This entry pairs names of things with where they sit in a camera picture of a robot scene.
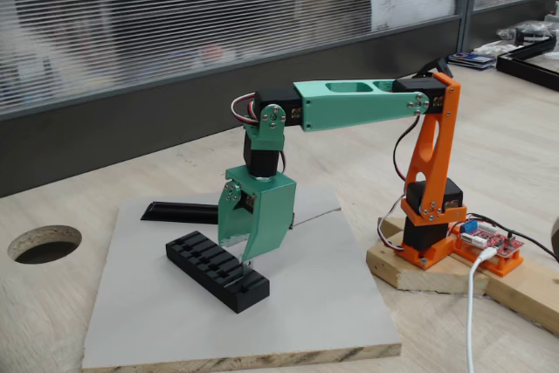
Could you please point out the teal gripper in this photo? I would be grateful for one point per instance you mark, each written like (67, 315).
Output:
(274, 203)

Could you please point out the small metal bracket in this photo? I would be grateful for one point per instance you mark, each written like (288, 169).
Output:
(248, 266)

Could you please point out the teal and orange robot arm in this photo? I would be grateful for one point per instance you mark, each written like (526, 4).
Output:
(349, 106)

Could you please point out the black slotted holder block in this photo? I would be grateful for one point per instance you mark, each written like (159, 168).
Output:
(205, 280)

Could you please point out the grey flat board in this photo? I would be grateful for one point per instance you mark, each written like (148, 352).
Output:
(153, 325)

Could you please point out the light wooden bevelled block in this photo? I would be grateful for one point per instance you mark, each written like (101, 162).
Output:
(419, 274)

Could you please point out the glass partition with blinds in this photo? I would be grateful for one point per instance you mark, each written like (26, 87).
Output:
(174, 19)

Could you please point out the red controller circuit board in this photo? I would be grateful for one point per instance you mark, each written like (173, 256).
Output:
(502, 244)

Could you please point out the stack of blue cards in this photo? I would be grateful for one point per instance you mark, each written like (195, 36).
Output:
(471, 60)

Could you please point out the wooden beam with screws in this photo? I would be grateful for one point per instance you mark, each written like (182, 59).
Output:
(524, 299)

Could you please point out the white packet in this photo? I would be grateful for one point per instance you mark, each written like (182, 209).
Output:
(493, 47)

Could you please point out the grey round object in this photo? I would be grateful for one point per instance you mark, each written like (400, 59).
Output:
(556, 239)

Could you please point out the clear plastic bag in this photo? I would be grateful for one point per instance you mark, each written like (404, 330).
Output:
(508, 32)

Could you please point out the long black rail profile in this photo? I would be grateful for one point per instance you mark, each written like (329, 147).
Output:
(183, 212)

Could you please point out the black rectangular frame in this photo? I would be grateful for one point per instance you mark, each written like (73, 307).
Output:
(524, 73)

